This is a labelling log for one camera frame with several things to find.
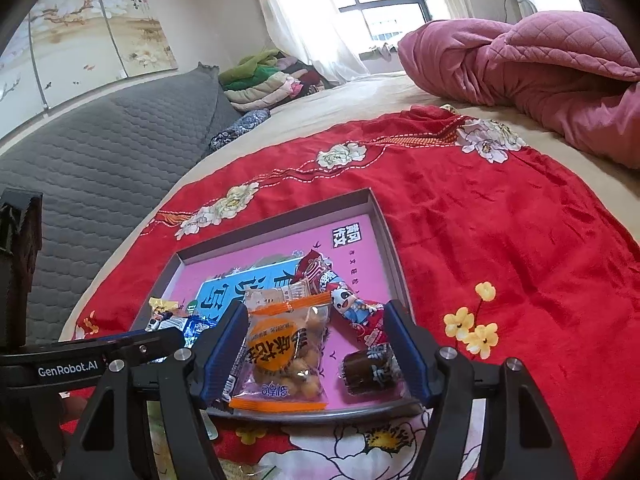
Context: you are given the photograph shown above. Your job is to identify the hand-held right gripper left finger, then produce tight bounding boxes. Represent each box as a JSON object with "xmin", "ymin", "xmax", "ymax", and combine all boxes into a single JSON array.
[{"xmin": 57, "ymin": 301, "xmax": 251, "ymax": 480}]

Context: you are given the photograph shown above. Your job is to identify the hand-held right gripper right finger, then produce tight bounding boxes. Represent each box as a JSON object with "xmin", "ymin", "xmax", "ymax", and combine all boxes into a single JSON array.
[{"xmin": 382, "ymin": 300, "xmax": 578, "ymax": 480}]

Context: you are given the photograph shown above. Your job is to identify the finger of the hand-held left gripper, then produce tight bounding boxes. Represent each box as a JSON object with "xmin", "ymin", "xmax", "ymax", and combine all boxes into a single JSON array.
[{"xmin": 100, "ymin": 327, "xmax": 185, "ymax": 367}]

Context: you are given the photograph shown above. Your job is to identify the black chocolate bar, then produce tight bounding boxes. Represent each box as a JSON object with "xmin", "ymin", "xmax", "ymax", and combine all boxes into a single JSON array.
[{"xmin": 220, "ymin": 345, "xmax": 248, "ymax": 403}]

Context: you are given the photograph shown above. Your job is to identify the yellow snack packet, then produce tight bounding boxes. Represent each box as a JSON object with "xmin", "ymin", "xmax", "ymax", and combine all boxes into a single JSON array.
[{"xmin": 146, "ymin": 296, "xmax": 181, "ymax": 332}]

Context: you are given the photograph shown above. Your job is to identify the blue biscuit packet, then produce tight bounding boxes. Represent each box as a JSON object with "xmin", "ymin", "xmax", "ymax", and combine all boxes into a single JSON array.
[{"xmin": 177, "ymin": 314, "xmax": 218, "ymax": 348}]

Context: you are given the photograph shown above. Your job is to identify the dark brown candy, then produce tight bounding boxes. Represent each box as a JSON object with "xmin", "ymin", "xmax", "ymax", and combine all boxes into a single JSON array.
[{"xmin": 341, "ymin": 344, "xmax": 405, "ymax": 397}]

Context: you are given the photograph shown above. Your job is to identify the orange peanut packet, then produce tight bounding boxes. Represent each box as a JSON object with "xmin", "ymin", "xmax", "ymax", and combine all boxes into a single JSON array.
[{"xmin": 228, "ymin": 302, "xmax": 332, "ymax": 413}]

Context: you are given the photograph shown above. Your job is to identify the red panda sausage packet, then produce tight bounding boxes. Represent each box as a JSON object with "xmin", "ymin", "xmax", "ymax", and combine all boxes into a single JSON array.
[{"xmin": 292, "ymin": 255, "xmax": 396, "ymax": 358}]

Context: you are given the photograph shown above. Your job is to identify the clear pink-edged snack packet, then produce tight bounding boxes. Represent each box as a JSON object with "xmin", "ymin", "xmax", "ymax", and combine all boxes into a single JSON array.
[{"xmin": 247, "ymin": 280, "xmax": 333, "ymax": 318}]

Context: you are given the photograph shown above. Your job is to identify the grey cardboard tray pink print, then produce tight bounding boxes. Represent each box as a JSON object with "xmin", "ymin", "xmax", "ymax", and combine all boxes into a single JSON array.
[{"xmin": 127, "ymin": 188, "xmax": 431, "ymax": 423}]

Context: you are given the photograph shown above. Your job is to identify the grey quilted headboard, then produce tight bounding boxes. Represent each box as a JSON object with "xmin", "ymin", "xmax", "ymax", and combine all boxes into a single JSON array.
[{"xmin": 0, "ymin": 65, "xmax": 241, "ymax": 346}]

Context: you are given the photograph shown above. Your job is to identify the red floral blanket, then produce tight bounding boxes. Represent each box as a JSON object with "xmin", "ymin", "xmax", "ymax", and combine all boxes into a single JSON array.
[{"xmin": 60, "ymin": 105, "xmax": 640, "ymax": 480}]

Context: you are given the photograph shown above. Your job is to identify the blue patterned cloth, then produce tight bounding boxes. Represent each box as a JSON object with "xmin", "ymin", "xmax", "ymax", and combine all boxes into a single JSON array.
[{"xmin": 209, "ymin": 109, "xmax": 272, "ymax": 151}]

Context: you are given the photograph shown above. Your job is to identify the stack of folded clothes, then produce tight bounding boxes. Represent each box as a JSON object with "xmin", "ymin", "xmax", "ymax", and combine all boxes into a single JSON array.
[{"xmin": 218, "ymin": 49, "xmax": 326, "ymax": 112}]

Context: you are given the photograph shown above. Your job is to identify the pink quilted duvet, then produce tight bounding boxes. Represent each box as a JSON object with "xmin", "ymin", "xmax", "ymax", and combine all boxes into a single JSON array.
[{"xmin": 397, "ymin": 11, "xmax": 640, "ymax": 170}]

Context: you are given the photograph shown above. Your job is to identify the floral wall painting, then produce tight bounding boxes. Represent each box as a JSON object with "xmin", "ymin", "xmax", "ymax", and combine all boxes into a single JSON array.
[{"xmin": 0, "ymin": 0, "xmax": 180, "ymax": 141}]

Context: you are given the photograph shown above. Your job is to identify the white metal frame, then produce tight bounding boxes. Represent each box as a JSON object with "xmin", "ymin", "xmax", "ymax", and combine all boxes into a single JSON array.
[{"xmin": 502, "ymin": 0, "xmax": 540, "ymax": 23}]

